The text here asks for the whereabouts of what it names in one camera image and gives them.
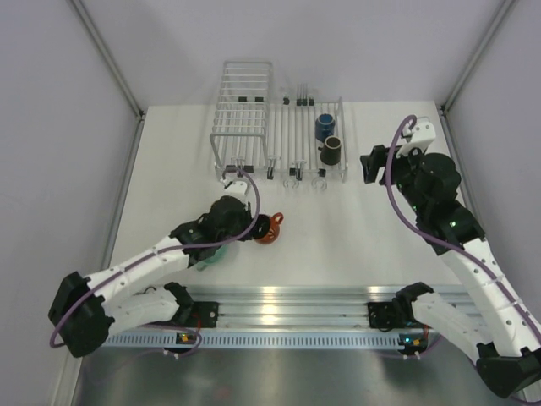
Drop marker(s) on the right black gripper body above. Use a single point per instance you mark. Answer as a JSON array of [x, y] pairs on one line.
[[402, 169]]

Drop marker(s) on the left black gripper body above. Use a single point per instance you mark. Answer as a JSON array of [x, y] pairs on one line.
[[244, 219]]

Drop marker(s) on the brown mug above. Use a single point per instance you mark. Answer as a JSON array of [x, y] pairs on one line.
[[331, 151]]

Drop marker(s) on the dark blue mug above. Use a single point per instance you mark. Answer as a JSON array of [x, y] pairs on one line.
[[324, 127]]

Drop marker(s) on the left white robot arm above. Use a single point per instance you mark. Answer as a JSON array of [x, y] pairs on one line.
[[87, 310]]

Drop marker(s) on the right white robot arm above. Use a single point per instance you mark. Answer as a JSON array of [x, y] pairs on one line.
[[505, 347]]

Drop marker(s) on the teal mug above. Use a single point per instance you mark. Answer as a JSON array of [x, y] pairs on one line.
[[217, 257]]

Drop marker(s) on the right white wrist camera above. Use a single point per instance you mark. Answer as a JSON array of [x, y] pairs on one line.
[[419, 137]]

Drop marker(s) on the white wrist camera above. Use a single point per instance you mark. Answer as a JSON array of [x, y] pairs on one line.
[[235, 188], [419, 137]]

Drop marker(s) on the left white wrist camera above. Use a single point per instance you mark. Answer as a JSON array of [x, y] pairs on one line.
[[235, 188]]

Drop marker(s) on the aluminium rail frame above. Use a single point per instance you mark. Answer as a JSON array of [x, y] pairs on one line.
[[293, 308]]

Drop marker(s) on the silver wire dish rack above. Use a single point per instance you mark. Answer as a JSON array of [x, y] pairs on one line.
[[293, 150]]

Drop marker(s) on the tall white wire rack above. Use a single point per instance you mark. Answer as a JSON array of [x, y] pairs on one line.
[[239, 133]]

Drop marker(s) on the slotted cable duct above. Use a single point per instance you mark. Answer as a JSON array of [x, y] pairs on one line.
[[273, 340]]

